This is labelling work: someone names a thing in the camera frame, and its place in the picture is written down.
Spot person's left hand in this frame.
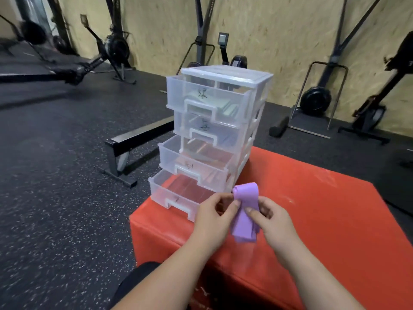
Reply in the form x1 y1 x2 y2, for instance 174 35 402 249
190 192 241 255

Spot person's right hand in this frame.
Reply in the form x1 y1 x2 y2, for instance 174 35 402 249
244 196 303 261

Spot purple resistance band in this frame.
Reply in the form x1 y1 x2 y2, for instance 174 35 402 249
230 182 261 243

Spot person's left forearm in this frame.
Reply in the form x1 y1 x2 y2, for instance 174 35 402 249
111 237 221 310

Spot person's right forearm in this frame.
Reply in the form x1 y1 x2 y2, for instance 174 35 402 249
274 243 366 310

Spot red resistance bands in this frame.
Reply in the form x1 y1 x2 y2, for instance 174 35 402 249
183 139 233 173

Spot clear lowest drawer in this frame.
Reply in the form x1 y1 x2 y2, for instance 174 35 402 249
147 169 227 222

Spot clear drawer with red bands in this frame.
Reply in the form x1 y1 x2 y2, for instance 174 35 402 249
158 134 241 193

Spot red plyo box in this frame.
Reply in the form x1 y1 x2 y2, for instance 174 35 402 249
129 146 413 310

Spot clear empty-looking drawer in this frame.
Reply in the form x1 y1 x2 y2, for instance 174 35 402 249
173 111 251 153

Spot black foam roller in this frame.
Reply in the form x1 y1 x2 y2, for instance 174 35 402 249
269 116 290 138

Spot green resistance bands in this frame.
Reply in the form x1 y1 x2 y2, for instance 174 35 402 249
190 93 240 119

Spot clear drawer with green bands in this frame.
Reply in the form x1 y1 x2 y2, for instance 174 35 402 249
166 75 254 128

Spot black ski trainer on stand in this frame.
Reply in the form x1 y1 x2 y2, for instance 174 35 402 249
287 0 384 139

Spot black upright rowing machine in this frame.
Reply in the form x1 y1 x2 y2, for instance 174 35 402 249
337 30 413 146

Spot black upright machine with monitor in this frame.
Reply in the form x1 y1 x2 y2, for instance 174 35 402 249
176 0 248 70

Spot black rowing machine with flywheel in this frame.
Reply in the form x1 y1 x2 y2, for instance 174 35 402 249
0 0 137 86

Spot clear plastic drawer cabinet frame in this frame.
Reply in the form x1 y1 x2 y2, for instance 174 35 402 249
168 65 274 194

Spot black rowing machine rail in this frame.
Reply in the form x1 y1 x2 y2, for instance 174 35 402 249
98 115 175 188

